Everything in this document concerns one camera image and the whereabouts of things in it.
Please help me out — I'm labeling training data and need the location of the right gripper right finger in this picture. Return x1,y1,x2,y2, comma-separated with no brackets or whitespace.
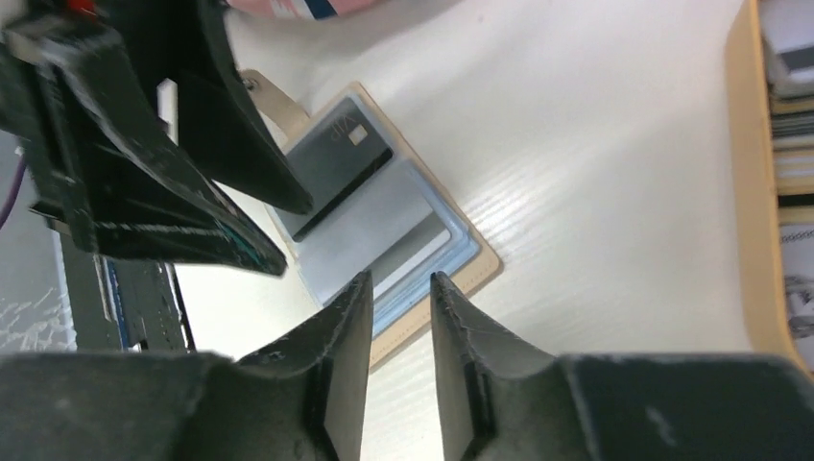
431,272,813,460

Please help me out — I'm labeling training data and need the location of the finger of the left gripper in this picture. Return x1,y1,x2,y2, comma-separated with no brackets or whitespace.
108,0,313,214
1,15,287,276

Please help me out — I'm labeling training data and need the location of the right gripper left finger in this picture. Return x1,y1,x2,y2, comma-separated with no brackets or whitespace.
1,272,373,460

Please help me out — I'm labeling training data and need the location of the grey VIP credit card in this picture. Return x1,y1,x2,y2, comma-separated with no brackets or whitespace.
276,97,394,242

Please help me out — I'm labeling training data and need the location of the oval wooden card tray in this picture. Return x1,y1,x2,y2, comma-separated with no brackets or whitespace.
724,1,808,371

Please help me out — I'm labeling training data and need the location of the pink patterned garment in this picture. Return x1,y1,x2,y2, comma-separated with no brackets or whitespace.
226,0,389,21

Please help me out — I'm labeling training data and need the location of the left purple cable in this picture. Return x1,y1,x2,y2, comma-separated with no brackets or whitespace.
0,152,28,231

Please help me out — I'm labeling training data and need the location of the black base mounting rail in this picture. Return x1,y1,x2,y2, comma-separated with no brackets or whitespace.
54,232,196,352

